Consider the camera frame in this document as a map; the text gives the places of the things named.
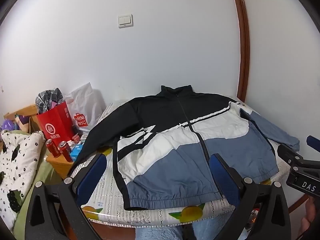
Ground grey plaid cloth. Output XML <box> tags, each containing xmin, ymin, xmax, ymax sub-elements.
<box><xmin>35</xmin><ymin>88</ymin><xmax>66</xmax><ymax>114</ymax></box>

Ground black white blue jacket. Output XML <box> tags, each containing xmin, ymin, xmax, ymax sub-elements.
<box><xmin>71</xmin><ymin>84</ymin><xmax>300</xmax><ymax>211</ymax></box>

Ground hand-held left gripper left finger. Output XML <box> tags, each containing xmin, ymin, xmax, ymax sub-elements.
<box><xmin>25</xmin><ymin>152</ymin><xmax>108</xmax><ymax>240</ymax></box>

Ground white plastic bag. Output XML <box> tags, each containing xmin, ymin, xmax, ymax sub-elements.
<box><xmin>65</xmin><ymin>82</ymin><xmax>107</xmax><ymax>134</ymax></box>

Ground blue carton box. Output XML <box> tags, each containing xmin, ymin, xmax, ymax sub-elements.
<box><xmin>70</xmin><ymin>144</ymin><xmax>84</xmax><ymax>162</ymax></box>

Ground white light switch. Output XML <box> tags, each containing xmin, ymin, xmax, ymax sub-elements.
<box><xmin>118</xmin><ymin>14</ymin><xmax>133</xmax><ymax>28</ymax></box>

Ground pile of small packets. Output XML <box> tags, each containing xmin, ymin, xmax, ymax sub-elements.
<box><xmin>72</xmin><ymin>132</ymin><xmax>89</xmax><ymax>145</ymax></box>

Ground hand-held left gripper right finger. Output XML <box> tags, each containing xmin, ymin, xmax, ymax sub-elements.
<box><xmin>209</xmin><ymin>153</ymin><xmax>293</xmax><ymax>240</ymax></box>

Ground wooden nightstand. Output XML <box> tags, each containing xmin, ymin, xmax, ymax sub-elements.
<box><xmin>46</xmin><ymin>152</ymin><xmax>75</xmax><ymax>180</ymax></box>

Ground white flower print quilt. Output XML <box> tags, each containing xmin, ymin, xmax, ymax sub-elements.
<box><xmin>0</xmin><ymin>129</ymin><xmax>47</xmax><ymax>227</ymax></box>

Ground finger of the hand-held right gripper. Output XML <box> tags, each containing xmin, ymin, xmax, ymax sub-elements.
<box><xmin>276</xmin><ymin>143</ymin><xmax>304</xmax><ymax>167</ymax></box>
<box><xmin>306</xmin><ymin>135</ymin><xmax>320</xmax><ymax>153</ymax></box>

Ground purple toy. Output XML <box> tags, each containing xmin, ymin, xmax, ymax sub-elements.
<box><xmin>0</xmin><ymin>120</ymin><xmax>14</xmax><ymax>132</ymax></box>

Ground fruit print table cover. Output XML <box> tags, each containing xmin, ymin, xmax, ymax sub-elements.
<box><xmin>69</xmin><ymin>99</ymin><xmax>313</xmax><ymax>227</ymax></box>

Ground brown wooden door frame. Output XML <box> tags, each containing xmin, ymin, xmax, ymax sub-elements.
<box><xmin>229</xmin><ymin>0</ymin><xmax>251</xmax><ymax>104</ymax></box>

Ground person's right hand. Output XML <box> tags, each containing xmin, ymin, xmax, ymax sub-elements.
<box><xmin>301</xmin><ymin>197</ymin><xmax>320</xmax><ymax>233</ymax></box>

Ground red soda can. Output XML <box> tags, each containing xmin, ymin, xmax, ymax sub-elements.
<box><xmin>58</xmin><ymin>141</ymin><xmax>73</xmax><ymax>163</ymax></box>
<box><xmin>45</xmin><ymin>139</ymin><xmax>60</xmax><ymax>158</ymax></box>

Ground wooden headboard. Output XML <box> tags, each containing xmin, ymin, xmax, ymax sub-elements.
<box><xmin>4</xmin><ymin>104</ymin><xmax>38</xmax><ymax>133</ymax></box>

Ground green bed sheet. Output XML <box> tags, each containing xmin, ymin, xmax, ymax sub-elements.
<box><xmin>15</xmin><ymin>155</ymin><xmax>63</xmax><ymax>233</ymax></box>

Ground red paper bag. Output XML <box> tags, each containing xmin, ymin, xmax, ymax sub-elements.
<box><xmin>36</xmin><ymin>101</ymin><xmax>75</xmax><ymax>142</ymax></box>

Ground person's light blue fleece pants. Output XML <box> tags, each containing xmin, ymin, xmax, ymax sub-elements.
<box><xmin>135</xmin><ymin>220</ymin><xmax>240</xmax><ymax>240</ymax></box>

